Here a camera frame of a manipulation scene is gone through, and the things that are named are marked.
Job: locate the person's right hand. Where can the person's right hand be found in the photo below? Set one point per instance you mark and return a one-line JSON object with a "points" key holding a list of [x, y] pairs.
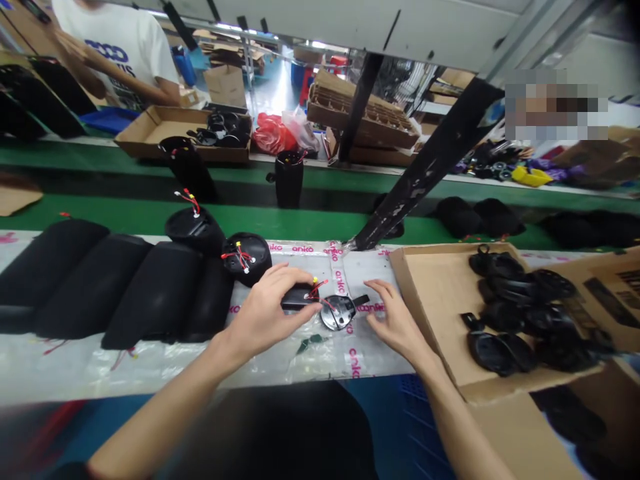
{"points": [[400, 325]]}

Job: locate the person's left hand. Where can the person's left hand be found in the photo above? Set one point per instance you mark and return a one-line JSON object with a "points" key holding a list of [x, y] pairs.
{"points": [[260, 315]]}

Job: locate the large cardboard box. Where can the large cardboard box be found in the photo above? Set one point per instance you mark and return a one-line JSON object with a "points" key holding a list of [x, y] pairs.
{"points": [[430, 305]]}

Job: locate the black fabric speaker shell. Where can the black fabric speaker shell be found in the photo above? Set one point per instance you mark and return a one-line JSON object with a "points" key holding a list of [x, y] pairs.
{"points": [[95, 290], [150, 295], [50, 270], [210, 305]]}

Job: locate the small green part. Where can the small green part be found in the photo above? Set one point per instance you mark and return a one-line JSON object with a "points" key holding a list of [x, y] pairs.
{"points": [[311, 342]]}

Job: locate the blue plastic crate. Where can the blue plastic crate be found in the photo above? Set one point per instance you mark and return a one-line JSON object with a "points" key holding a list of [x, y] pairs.
{"points": [[422, 430]]}

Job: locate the pile of black round caps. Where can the pile of black round caps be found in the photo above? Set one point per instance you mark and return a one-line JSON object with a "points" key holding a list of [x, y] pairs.
{"points": [[520, 320]]}

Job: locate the person's body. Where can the person's body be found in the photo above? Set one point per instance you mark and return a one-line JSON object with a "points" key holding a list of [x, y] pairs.
{"points": [[280, 435]]}

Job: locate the clear plastic sheet pink print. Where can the clear plastic sheet pink print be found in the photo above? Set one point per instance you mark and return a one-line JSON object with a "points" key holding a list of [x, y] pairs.
{"points": [[150, 370]]}

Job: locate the tall black speaker cylinder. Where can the tall black speaker cylinder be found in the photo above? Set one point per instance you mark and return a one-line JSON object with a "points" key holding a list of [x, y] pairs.
{"points": [[289, 180], [192, 170]]}

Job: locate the green conveyor belt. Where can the green conveyor belt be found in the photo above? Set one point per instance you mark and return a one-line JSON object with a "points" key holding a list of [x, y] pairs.
{"points": [[125, 210]]}

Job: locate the red plastic bag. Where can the red plastic bag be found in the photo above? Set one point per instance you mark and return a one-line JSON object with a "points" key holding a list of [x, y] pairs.
{"points": [[272, 132]]}

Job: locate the heap of small black parts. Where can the heap of small black parts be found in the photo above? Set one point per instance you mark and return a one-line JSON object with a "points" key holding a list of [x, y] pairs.
{"points": [[487, 162]]}

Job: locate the yellow plastic bin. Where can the yellow plastic bin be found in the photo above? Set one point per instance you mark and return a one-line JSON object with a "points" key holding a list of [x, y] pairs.
{"points": [[531, 176]]}

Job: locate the shallow cardboard box black parts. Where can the shallow cardboard box black parts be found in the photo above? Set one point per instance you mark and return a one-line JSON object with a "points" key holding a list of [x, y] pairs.
{"points": [[160, 130]]}

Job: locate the cardboard tray with dividers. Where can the cardboard tray with dividers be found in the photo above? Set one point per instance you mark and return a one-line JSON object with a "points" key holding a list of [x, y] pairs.
{"points": [[360, 117]]}

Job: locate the blue tray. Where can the blue tray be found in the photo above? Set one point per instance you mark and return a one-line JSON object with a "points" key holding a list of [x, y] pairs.
{"points": [[107, 120]]}

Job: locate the flat cardboard piece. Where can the flat cardboard piece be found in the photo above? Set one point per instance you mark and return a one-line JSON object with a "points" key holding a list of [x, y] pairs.
{"points": [[17, 200]]}

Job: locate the stack of black shells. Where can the stack of black shells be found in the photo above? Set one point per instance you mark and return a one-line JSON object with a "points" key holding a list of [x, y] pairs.
{"points": [[40, 100]]}

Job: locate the slanted black metal post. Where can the slanted black metal post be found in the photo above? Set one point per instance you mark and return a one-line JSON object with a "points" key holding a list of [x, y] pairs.
{"points": [[430, 165]]}

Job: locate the upright black metal post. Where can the upright black metal post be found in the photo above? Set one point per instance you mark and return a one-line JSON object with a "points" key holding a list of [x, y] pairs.
{"points": [[361, 105]]}

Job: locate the grey overhead metal frame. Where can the grey overhead metal frame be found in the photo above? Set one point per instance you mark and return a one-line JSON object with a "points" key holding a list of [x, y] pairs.
{"points": [[350, 22]]}

